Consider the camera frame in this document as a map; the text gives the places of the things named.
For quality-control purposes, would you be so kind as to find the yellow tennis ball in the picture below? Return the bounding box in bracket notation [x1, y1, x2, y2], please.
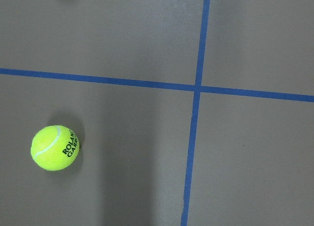
[30, 125, 80, 171]

